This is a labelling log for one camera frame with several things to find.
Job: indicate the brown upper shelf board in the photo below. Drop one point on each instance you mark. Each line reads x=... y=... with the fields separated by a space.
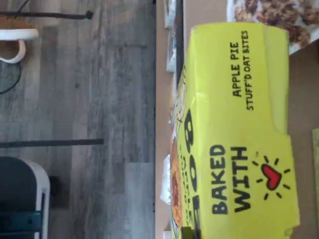
x=302 y=94

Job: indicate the black metal shelf frame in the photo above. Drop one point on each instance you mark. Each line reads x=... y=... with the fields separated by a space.
x=179 y=32

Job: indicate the yellow oat bites box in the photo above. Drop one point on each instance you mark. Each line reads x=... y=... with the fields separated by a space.
x=236 y=124

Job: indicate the brown shelf board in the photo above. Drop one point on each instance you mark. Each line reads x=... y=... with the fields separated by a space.
x=302 y=94
x=160 y=112

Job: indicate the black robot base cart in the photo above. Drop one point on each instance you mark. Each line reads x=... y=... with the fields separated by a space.
x=20 y=174

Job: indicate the brown shoe white sole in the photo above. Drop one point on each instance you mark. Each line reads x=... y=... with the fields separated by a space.
x=15 y=31
x=11 y=51

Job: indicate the white blue snack box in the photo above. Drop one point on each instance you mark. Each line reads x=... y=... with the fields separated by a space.
x=169 y=12
x=172 y=52

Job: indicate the brown lower shelf board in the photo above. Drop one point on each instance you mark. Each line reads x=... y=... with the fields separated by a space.
x=160 y=112

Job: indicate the black caster wheel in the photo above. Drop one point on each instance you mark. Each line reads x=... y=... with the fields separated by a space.
x=54 y=182

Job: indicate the teal metal mounting frame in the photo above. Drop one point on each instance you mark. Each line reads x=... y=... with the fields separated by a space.
x=22 y=220

